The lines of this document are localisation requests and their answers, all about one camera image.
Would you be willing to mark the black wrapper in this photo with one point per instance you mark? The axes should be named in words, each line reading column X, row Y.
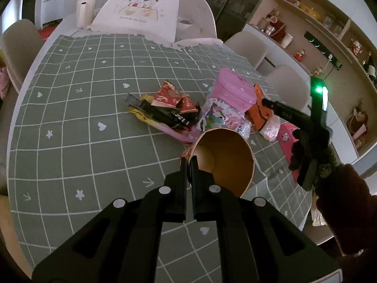
column 173, row 116

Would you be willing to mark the beige wall shelf unit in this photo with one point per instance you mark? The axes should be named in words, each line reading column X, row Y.
column 330, row 76

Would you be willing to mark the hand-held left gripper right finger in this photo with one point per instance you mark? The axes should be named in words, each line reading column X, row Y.
column 194, row 165

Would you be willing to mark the yellow wrapper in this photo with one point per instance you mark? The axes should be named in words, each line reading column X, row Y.
column 142, row 117

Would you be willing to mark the light pink box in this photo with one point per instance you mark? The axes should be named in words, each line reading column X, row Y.
column 232, row 88

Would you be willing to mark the person's right forearm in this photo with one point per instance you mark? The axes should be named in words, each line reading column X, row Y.
column 344, row 206

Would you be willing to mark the dark glass cabinet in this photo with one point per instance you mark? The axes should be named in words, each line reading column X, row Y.
column 235, row 3

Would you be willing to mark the small red packet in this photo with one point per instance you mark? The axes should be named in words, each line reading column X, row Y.
column 187, row 104

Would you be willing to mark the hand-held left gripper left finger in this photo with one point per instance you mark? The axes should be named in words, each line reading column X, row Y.
column 184, row 165

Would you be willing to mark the white bottle green lid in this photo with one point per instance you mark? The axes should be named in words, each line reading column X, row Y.
column 84, row 8

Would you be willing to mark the large red packet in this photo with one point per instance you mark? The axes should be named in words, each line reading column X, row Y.
column 166, row 93

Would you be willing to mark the dark grey wrapper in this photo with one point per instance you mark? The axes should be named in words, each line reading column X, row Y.
column 137, row 100

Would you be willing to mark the pink bag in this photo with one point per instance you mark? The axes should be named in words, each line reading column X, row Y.
column 3, row 79

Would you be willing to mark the small seated figurine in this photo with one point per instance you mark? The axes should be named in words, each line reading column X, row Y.
column 355, row 47

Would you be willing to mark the cartoon printed food cover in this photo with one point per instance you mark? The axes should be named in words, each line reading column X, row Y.
column 138, row 14

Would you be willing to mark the colourful printed plastic wrapper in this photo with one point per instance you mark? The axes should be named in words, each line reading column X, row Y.
column 219, row 115

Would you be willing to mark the beige dining chair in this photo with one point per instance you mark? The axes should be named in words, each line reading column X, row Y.
column 247, row 47
column 288, row 85
column 319, row 234
column 20, row 47

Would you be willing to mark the brown cardboard tube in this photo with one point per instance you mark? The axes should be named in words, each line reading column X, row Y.
column 229, row 159

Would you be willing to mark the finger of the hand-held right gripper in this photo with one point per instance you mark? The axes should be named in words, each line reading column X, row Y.
column 285, row 112

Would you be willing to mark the orange packet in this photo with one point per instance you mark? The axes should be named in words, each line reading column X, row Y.
column 259, row 115

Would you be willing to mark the small red figurine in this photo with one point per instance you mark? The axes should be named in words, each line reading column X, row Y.
column 300, row 56

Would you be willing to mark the person's right hand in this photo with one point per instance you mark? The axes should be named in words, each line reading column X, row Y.
column 297, row 153

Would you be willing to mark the dark wine bottle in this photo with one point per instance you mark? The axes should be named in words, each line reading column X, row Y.
column 371, row 67

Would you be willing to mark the hot pink carton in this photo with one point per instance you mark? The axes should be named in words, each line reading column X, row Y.
column 287, row 137

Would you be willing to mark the pink plastic wrapper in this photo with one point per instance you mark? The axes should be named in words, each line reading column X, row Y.
column 176, row 134

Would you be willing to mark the red dressed doll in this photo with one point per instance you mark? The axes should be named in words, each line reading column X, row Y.
column 275, row 23

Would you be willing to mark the yellow toy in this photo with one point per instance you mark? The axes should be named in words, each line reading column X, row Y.
column 309, row 11

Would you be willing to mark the brown dressed doll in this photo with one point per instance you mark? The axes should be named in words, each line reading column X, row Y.
column 356, row 122

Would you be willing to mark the white cup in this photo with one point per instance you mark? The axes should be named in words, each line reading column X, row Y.
column 287, row 40

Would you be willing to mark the black bar device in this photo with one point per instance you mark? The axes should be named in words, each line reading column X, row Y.
column 321, row 48

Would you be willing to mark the clear plastic package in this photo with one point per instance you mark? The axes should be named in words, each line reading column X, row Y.
column 271, row 128

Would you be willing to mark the green grid tablecloth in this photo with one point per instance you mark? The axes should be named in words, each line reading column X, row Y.
column 88, row 153

